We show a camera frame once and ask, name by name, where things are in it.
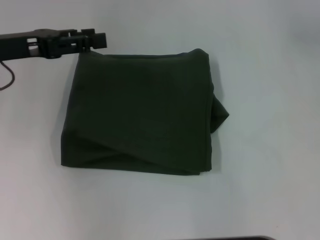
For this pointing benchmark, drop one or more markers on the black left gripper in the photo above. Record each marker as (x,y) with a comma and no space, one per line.
(22,47)

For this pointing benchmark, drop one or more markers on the dark green FREE t-shirt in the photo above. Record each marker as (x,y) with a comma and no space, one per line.
(140,112)

